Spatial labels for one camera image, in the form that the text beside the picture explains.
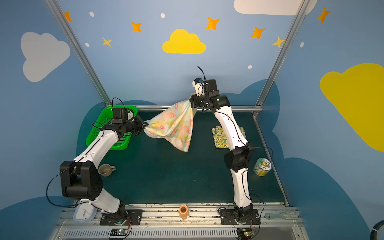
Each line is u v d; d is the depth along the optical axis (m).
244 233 0.71
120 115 0.68
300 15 0.72
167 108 0.96
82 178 0.44
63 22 0.73
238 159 0.54
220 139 1.04
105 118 1.11
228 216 0.74
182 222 0.73
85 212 0.73
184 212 0.66
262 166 0.84
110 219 0.68
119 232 0.70
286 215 0.75
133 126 0.76
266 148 0.95
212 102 0.61
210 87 0.64
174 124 0.88
